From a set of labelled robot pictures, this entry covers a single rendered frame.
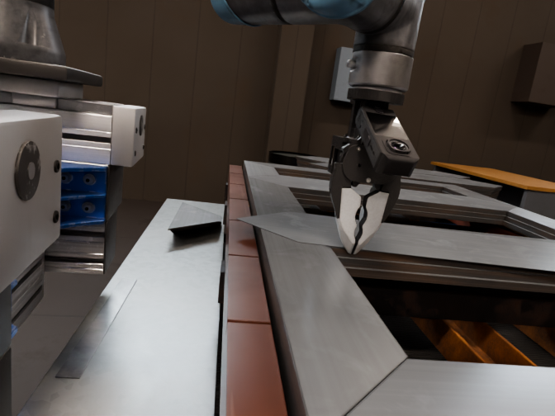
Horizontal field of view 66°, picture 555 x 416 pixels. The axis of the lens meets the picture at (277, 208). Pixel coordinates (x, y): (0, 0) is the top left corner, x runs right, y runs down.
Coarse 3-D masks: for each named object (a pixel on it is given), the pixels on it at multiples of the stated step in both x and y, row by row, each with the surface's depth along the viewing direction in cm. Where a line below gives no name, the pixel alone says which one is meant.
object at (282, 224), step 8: (256, 216) 68; (264, 216) 69; (272, 216) 70; (280, 216) 71; (288, 216) 71; (256, 224) 64; (264, 224) 65; (272, 224) 65; (280, 224) 66; (288, 224) 66; (272, 232) 61; (280, 232) 61; (288, 232) 62; (296, 232) 62; (296, 240) 58
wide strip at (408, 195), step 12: (264, 180) 106; (276, 180) 108; (288, 180) 111; (300, 180) 114; (312, 180) 117; (324, 180) 119; (360, 192) 106; (408, 192) 117; (420, 192) 120; (432, 192) 123; (444, 204) 106; (456, 204) 108; (468, 204) 111; (480, 204) 114; (492, 204) 116; (504, 204) 119
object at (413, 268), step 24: (312, 192) 102; (456, 192) 132; (432, 216) 105; (456, 216) 106; (480, 216) 107; (504, 216) 108; (552, 240) 81; (264, 264) 53; (360, 264) 58; (384, 264) 58; (408, 264) 59; (432, 264) 60; (456, 264) 60; (480, 264) 61; (504, 288) 60; (528, 288) 61; (552, 288) 61; (288, 360) 32; (288, 384) 31; (288, 408) 30
